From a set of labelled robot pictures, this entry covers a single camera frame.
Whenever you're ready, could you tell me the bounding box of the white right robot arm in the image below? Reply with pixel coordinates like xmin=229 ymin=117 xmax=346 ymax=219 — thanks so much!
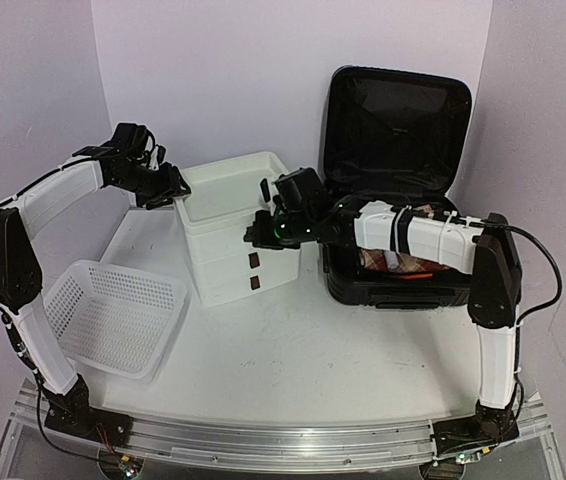
xmin=244 ymin=168 xmax=522 ymax=443

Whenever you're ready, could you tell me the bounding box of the white cylindrical tube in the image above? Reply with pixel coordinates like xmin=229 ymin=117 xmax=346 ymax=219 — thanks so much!
xmin=383 ymin=250 xmax=401 ymax=271

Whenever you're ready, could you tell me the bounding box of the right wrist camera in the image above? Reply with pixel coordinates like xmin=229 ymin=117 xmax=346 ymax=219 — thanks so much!
xmin=259 ymin=178 xmax=274 ymax=204

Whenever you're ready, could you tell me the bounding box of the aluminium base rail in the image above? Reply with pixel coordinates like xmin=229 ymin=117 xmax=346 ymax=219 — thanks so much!
xmin=3 ymin=382 xmax=557 ymax=472

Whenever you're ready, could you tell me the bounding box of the black ribbed hard suitcase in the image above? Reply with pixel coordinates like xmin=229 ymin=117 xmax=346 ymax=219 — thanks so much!
xmin=319 ymin=66 xmax=472 ymax=310

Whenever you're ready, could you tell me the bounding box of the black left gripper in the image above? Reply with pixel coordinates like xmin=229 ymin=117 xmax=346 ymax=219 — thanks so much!
xmin=113 ymin=162 xmax=193 ymax=211

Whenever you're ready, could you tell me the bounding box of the white perforated plastic basket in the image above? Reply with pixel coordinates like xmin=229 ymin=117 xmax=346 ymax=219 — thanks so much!
xmin=44 ymin=260 xmax=188 ymax=383

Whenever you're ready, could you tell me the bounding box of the white drawer storage box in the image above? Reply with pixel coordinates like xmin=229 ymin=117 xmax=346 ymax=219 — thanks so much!
xmin=174 ymin=151 xmax=300 ymax=307

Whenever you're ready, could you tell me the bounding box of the red plaid folded cloth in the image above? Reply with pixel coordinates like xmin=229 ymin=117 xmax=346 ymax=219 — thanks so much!
xmin=357 ymin=202 xmax=452 ymax=276

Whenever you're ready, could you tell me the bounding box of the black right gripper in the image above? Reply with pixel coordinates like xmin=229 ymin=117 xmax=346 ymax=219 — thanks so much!
xmin=248 ymin=210 xmax=314 ymax=251

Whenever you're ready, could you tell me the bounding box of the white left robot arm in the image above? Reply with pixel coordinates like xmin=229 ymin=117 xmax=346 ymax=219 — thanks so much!
xmin=0 ymin=123 xmax=191 ymax=396

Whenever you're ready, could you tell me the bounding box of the orange flat item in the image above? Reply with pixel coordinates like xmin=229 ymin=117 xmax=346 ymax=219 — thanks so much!
xmin=387 ymin=272 xmax=435 ymax=280

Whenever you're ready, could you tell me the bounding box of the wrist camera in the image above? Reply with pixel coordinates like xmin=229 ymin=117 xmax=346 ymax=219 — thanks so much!
xmin=259 ymin=178 xmax=274 ymax=204
xmin=145 ymin=145 xmax=166 ymax=171

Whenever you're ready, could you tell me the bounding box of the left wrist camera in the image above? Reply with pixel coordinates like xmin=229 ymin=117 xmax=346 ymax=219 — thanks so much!
xmin=145 ymin=145 xmax=166 ymax=171

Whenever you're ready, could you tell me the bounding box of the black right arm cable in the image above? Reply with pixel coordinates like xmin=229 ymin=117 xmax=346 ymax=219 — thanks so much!
xmin=507 ymin=224 xmax=563 ymax=321

